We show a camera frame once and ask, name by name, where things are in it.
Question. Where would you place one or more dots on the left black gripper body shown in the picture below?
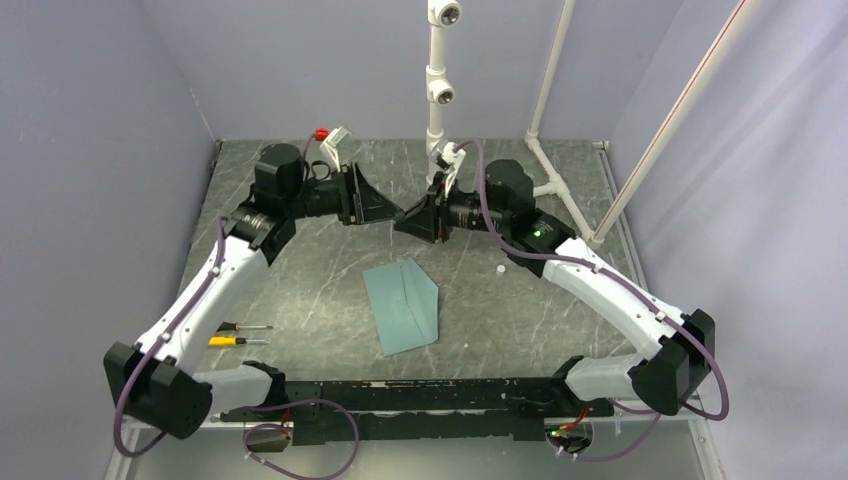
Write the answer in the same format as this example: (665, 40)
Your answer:
(328, 197)

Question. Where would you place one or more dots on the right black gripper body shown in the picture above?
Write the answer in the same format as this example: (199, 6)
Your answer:
(462, 210)

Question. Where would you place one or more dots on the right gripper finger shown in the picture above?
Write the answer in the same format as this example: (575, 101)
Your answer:
(421, 227)
(423, 204)

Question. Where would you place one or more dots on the teal paper envelope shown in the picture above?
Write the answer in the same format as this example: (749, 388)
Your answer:
(405, 305)

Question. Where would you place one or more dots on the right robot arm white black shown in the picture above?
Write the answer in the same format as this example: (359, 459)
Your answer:
(674, 350)

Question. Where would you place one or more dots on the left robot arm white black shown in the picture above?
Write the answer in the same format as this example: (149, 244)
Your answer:
(155, 379)

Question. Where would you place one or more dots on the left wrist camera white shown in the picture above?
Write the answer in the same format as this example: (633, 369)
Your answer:
(329, 141)

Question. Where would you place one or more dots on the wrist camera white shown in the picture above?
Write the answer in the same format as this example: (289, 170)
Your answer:
(329, 141)
(447, 157)

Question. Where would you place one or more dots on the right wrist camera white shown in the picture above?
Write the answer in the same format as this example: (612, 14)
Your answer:
(447, 157)

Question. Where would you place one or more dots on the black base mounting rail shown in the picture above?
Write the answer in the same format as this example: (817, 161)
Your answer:
(521, 408)

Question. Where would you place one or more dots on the yellow handled screwdriver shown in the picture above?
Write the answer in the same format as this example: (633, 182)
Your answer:
(225, 341)

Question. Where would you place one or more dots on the aluminium frame rail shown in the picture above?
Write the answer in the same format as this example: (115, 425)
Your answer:
(180, 411)

